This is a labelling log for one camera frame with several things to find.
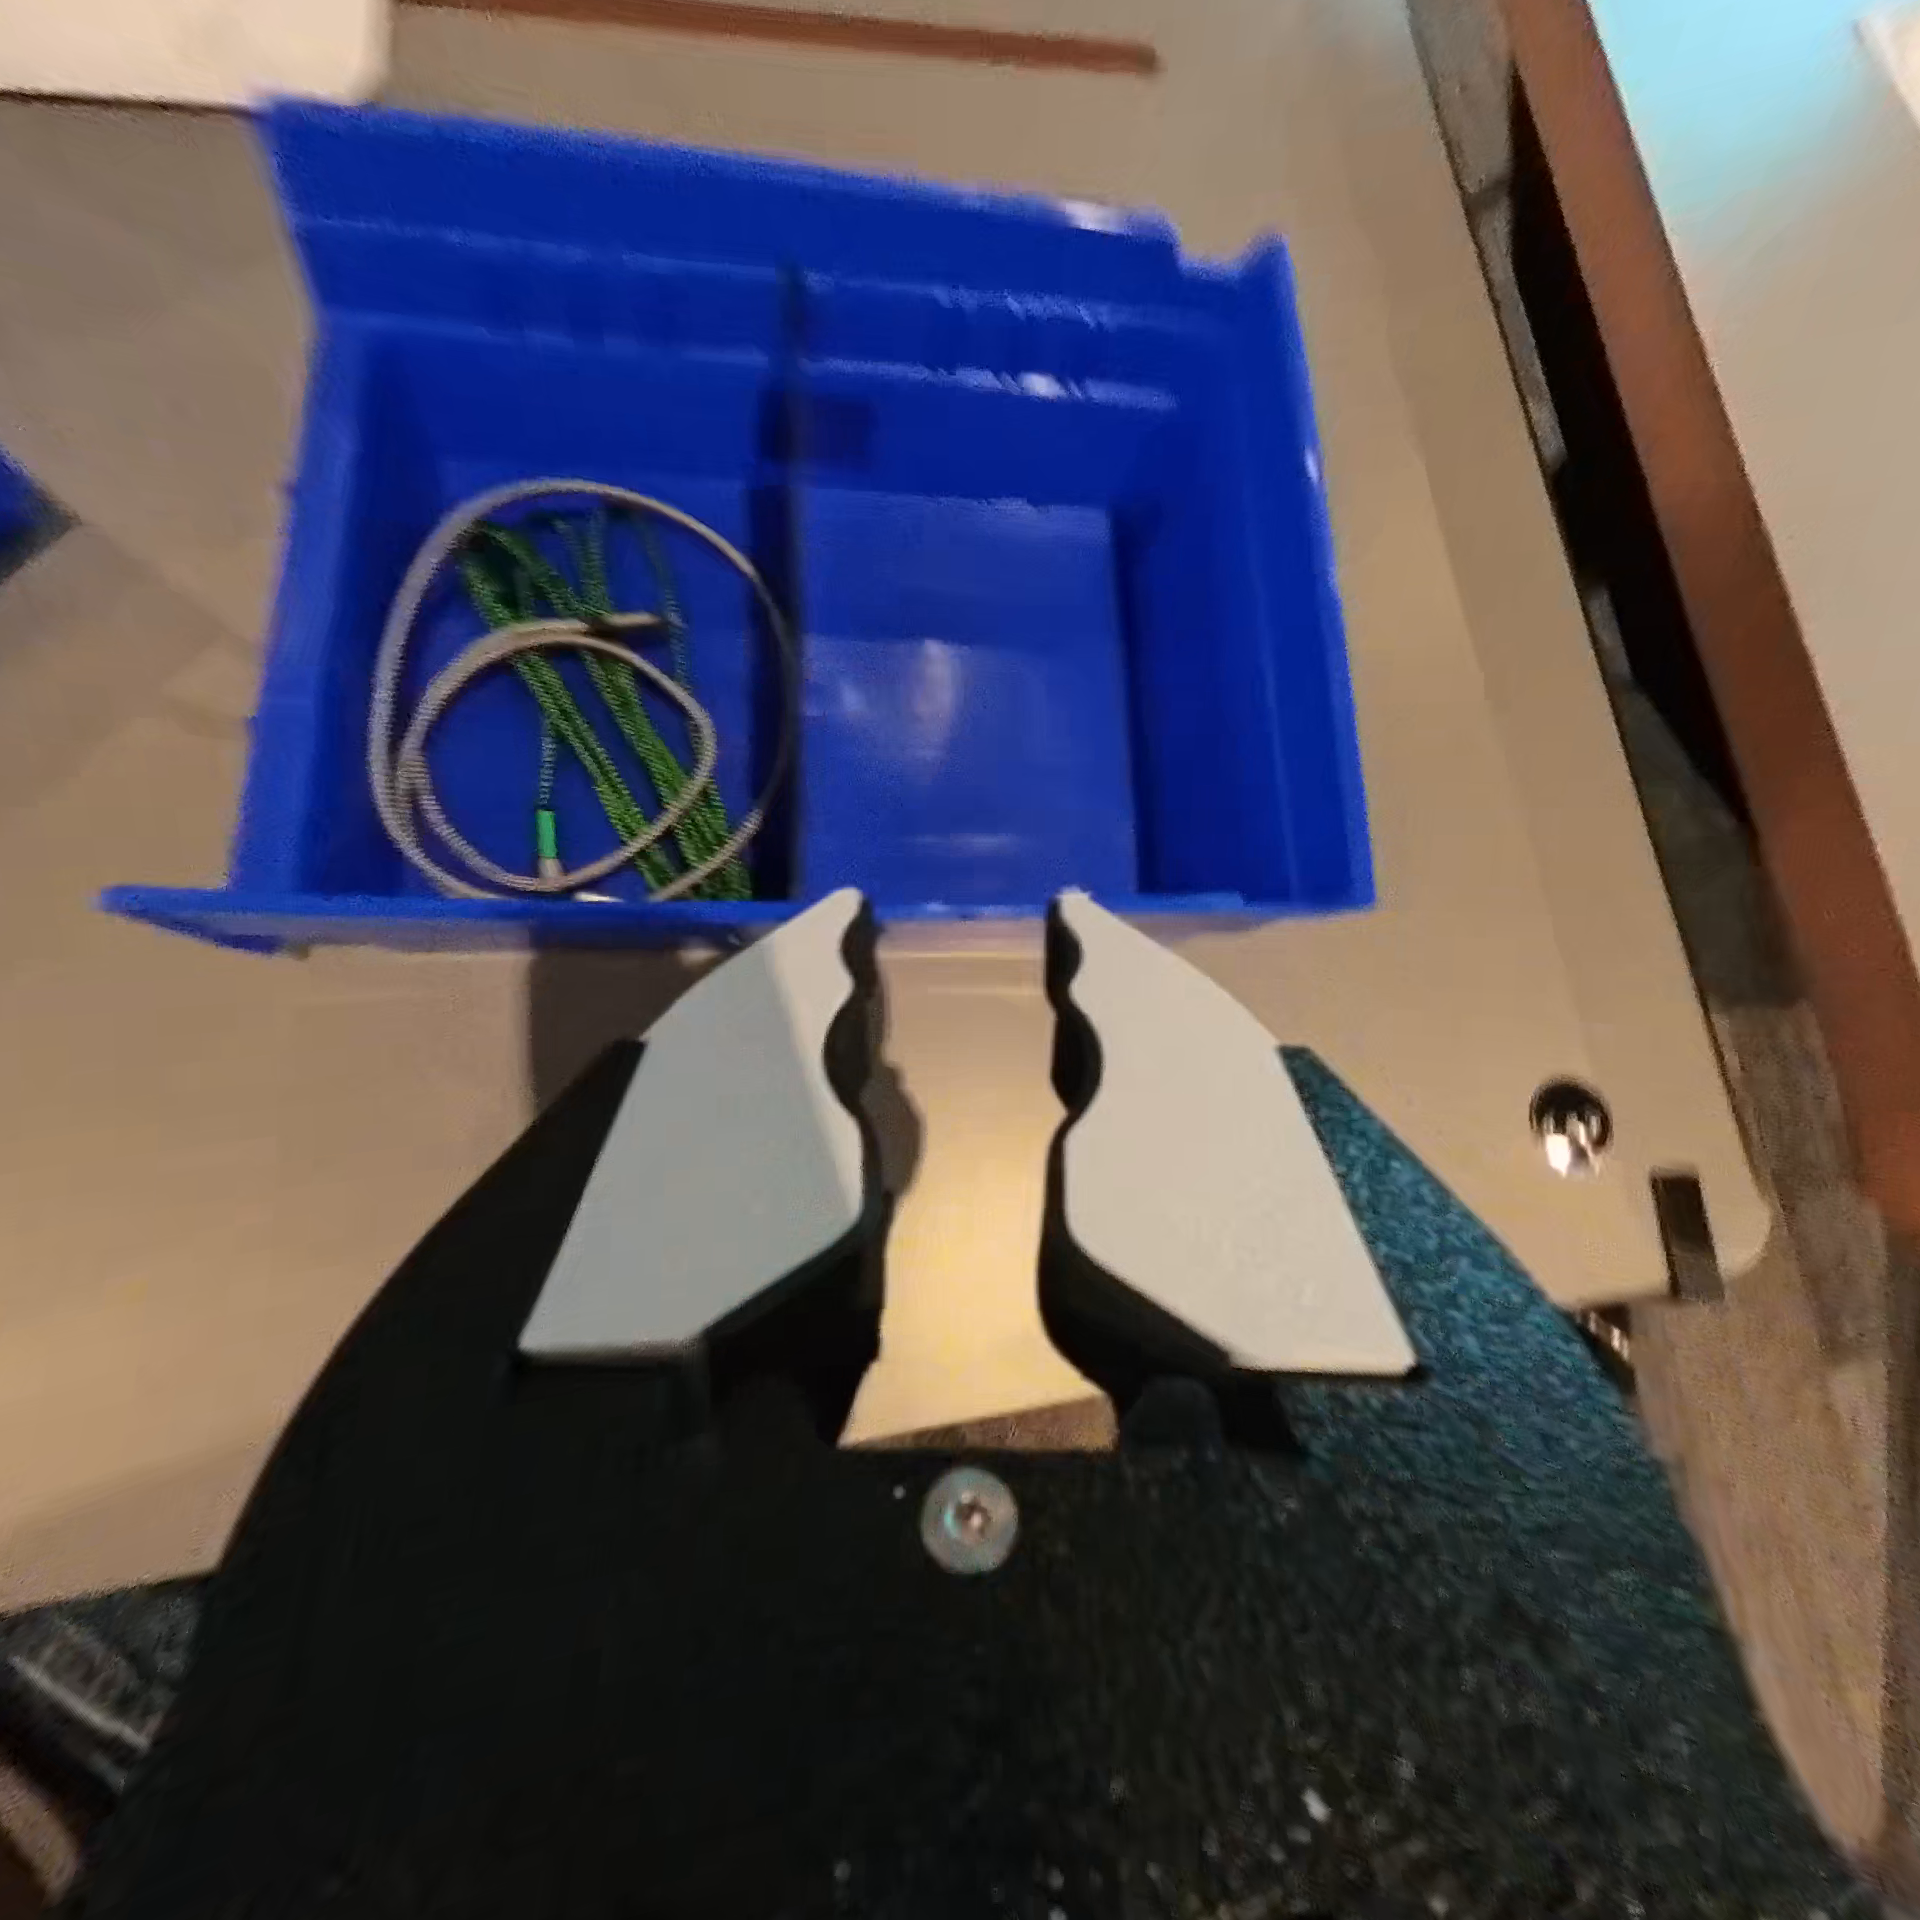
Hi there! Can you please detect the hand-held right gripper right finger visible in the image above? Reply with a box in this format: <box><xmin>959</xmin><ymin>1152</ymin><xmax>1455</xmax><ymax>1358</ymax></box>
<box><xmin>1040</xmin><ymin>887</ymin><xmax>1422</xmax><ymax>1452</ymax></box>

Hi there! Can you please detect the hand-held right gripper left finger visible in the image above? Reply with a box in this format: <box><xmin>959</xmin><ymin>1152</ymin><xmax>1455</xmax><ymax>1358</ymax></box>
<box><xmin>515</xmin><ymin>887</ymin><xmax>922</xmax><ymax>1445</ymax></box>

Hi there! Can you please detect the blue plastic bin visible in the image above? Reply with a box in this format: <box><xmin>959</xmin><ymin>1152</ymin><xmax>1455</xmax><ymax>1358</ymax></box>
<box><xmin>97</xmin><ymin>93</ymin><xmax>1378</xmax><ymax>954</ymax></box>

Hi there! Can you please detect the black bin divider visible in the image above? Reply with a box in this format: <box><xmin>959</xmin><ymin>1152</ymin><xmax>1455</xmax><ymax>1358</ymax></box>
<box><xmin>751</xmin><ymin>266</ymin><xmax>822</xmax><ymax>905</ymax></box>

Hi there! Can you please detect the small blue bin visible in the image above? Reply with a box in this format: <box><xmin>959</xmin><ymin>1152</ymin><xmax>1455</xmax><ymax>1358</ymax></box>
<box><xmin>0</xmin><ymin>448</ymin><xmax>73</xmax><ymax>560</ymax></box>

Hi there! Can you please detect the white square base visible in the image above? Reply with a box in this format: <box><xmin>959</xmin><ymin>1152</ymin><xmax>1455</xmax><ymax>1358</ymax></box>
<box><xmin>0</xmin><ymin>0</ymin><xmax>395</xmax><ymax>109</ymax></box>

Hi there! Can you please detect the green braided cable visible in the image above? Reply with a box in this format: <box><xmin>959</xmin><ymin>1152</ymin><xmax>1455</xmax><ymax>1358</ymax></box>
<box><xmin>455</xmin><ymin>508</ymin><xmax>754</xmax><ymax>905</ymax></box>

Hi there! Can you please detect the grey braided cable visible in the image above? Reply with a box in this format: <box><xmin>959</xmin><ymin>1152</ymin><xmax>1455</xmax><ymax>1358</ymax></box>
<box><xmin>367</xmin><ymin>477</ymin><xmax>801</xmax><ymax>905</ymax></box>

